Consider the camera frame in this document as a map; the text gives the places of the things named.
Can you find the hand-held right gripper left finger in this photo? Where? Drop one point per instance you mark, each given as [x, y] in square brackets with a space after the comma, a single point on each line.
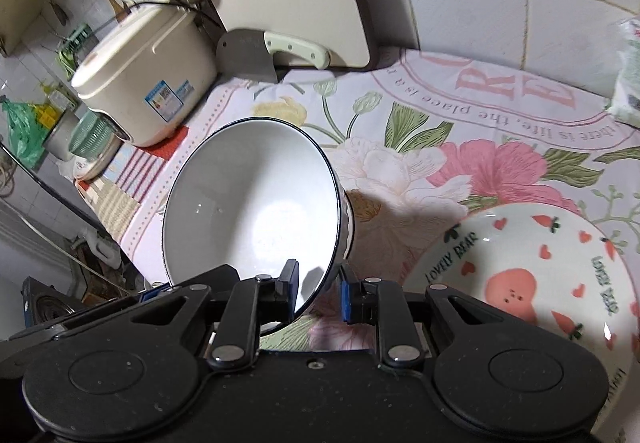
[287, 284]

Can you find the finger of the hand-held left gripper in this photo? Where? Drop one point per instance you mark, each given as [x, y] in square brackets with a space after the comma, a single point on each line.
[210, 279]

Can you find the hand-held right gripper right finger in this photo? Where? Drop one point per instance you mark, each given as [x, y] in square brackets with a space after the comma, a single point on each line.
[348, 300]

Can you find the white bowl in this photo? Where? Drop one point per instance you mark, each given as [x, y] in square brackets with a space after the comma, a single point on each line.
[250, 213]

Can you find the white bear print plate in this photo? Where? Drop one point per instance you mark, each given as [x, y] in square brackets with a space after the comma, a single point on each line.
[525, 263]

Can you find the white plastic jug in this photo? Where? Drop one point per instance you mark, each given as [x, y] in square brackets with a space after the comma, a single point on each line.
[100, 245]

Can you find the striped cloth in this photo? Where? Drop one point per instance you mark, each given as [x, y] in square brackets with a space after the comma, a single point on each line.
[140, 168]

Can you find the white dish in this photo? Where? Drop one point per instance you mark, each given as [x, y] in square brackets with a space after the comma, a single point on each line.
[92, 171]

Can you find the green ribbed colander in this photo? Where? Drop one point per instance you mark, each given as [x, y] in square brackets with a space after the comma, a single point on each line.
[92, 138]

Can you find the floral tablecloth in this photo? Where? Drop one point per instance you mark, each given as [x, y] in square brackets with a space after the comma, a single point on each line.
[425, 133]

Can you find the metal pot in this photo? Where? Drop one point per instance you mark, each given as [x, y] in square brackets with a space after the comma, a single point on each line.
[57, 143]

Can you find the green plastic bag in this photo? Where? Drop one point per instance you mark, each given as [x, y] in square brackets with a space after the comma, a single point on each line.
[22, 133]

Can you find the cream rice cooker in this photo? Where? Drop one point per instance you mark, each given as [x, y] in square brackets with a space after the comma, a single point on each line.
[140, 88]

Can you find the green basket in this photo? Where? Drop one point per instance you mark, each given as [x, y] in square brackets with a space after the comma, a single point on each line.
[75, 48]

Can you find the white salt bag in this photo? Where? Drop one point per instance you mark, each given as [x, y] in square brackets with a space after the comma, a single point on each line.
[627, 88]

